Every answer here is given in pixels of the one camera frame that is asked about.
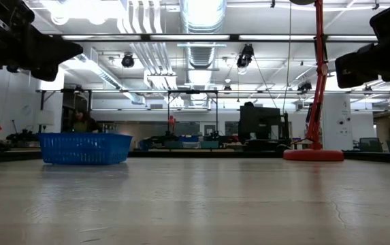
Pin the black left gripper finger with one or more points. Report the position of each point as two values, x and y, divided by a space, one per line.
45 73
51 51

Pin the black monitor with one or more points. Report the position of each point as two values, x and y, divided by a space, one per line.
259 122

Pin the person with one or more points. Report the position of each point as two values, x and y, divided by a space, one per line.
82 124

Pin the black overhead frame bar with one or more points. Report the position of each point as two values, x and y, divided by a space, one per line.
232 37

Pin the red desk lamp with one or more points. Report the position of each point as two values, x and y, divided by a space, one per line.
313 155

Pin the black metal background frame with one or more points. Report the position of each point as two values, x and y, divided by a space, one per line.
193 91

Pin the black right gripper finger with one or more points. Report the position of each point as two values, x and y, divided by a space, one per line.
359 69

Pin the black aluminium table frame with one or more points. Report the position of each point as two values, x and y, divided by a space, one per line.
198 154

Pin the black hanging camera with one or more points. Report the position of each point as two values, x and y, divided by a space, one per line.
127 60
245 56

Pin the blue plastic basket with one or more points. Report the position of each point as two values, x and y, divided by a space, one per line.
84 148

